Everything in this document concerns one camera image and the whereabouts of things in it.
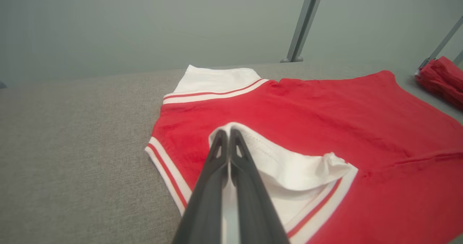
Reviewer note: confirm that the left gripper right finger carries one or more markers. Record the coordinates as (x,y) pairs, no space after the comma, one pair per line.
(253,208)

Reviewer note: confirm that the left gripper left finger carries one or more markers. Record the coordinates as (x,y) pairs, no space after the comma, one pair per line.
(206,200)

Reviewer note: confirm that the red jersey white sleeves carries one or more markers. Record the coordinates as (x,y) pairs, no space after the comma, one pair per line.
(325,121)

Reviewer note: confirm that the red shorts white side stripe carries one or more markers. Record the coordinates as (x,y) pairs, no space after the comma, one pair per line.
(443,79)

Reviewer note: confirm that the light grey partition post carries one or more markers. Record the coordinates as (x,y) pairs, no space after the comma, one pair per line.
(443,38)
(304,20)

